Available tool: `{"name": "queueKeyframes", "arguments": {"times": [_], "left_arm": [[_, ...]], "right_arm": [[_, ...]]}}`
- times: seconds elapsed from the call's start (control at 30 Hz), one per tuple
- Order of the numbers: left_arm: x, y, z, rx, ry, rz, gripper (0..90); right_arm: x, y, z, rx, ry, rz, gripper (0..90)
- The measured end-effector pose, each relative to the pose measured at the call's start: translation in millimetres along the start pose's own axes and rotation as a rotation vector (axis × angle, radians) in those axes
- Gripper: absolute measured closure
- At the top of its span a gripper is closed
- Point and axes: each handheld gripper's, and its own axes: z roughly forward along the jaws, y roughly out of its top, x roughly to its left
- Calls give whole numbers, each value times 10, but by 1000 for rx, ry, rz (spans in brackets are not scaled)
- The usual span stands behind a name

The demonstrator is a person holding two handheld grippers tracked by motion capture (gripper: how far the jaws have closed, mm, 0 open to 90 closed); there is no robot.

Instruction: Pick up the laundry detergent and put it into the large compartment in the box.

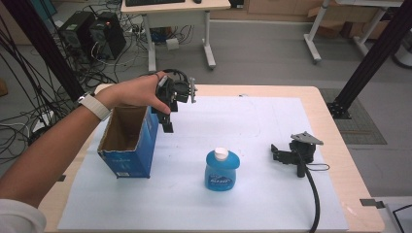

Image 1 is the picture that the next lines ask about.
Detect blue bottle with white cap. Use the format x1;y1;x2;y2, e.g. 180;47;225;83
204;147;241;192

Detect white sleeve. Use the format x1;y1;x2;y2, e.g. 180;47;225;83
0;198;48;233

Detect grey floor mat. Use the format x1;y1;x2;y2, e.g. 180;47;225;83
318;87;389;146

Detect black computer tower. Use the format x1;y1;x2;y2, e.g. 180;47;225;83
88;12;127;61
58;11;97;61

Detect thick black cable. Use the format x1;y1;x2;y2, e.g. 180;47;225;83
295;150;322;233

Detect white desk with legs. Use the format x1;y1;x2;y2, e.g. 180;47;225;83
120;0;232;73
303;0;405;64

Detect white table mat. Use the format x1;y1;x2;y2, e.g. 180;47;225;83
57;94;350;232

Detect blue cardboard box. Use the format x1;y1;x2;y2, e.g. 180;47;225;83
97;104;160;180

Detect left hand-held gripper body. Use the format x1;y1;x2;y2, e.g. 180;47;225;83
151;68;198;126

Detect thin black cable loop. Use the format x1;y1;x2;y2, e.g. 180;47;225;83
305;162;331;172

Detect person's left hand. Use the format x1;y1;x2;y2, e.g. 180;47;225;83
94;71;173;117

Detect black metal stand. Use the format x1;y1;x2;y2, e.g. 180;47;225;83
326;0;412;120
1;0;86;102

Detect black looped gripper cable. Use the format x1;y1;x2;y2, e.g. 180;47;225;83
139;68;190;85

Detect bundle of black floor cables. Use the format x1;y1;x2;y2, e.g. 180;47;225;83
0;16;98;163

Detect black keyboard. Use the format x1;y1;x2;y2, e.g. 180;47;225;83
124;0;187;8

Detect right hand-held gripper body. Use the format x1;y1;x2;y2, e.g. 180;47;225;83
287;130;325;179

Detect small white box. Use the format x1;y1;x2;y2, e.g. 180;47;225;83
165;37;181;51

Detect white wristband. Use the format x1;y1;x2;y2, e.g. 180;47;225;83
76;91;113;122

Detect cardboard boxes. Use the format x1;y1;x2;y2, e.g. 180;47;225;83
307;4;392;41

